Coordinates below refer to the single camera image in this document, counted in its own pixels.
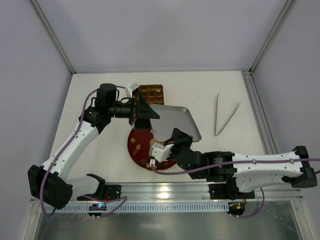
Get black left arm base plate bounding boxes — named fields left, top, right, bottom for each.
left=76, top=184, right=122, bottom=201

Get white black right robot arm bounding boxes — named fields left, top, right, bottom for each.
left=164, top=128, right=318, bottom=198

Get dark round chocolate bottom left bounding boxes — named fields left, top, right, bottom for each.
left=140, top=159, right=147, bottom=166

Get gold chocolate tin box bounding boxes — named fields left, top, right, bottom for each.
left=139, top=84, right=165, bottom=105

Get white slotted cable duct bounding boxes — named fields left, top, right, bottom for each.
left=55, top=201, right=229, bottom=214

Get round red tray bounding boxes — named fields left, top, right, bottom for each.
left=127, top=128, right=164, bottom=171

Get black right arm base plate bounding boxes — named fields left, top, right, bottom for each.
left=208, top=183, right=256, bottom=201

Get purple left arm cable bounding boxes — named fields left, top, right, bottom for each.
left=39, top=86, right=129, bottom=219

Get tan block chocolate left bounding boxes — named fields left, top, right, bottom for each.
left=132, top=149, right=140, bottom=156

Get silver metal tweezers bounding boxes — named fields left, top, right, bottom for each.
left=213, top=93, right=242, bottom=137

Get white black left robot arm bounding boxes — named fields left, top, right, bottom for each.
left=27, top=83, right=160, bottom=210

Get aluminium mounting rail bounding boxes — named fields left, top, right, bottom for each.
left=106, top=181, right=303, bottom=201

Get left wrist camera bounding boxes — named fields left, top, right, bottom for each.
left=125, top=83, right=140, bottom=98

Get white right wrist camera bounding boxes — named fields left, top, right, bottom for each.
left=148, top=142, right=174, bottom=163

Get silver tin lid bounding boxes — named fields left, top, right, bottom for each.
left=150, top=104, right=202, bottom=142

